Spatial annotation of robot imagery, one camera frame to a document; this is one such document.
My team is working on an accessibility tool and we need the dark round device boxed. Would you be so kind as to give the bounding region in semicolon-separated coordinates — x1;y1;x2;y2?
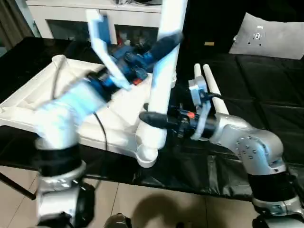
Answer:
134;0;165;6

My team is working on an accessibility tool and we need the dark left robot foot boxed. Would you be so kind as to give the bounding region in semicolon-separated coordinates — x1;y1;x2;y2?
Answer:
104;213;133;228

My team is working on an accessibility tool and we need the grey printed cushion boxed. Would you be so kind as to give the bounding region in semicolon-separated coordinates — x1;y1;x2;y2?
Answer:
229;12;304;60

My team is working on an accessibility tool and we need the brown curtain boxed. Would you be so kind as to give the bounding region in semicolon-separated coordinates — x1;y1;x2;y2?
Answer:
0;0;34;51

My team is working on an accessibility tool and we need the white glass-door cabinet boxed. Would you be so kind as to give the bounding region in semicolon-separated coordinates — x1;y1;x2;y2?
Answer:
25;0;165;48

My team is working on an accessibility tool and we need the black work mat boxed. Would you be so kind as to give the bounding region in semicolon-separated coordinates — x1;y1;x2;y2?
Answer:
0;37;304;202

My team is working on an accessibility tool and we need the black folding stand frame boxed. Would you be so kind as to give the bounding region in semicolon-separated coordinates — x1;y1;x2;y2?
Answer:
0;171;37;200

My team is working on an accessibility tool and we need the white plastic table top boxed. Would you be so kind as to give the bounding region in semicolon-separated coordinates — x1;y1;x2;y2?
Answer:
0;54;178;169

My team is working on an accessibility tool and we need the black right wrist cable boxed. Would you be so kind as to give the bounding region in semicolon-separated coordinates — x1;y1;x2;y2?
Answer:
203;93;223;100

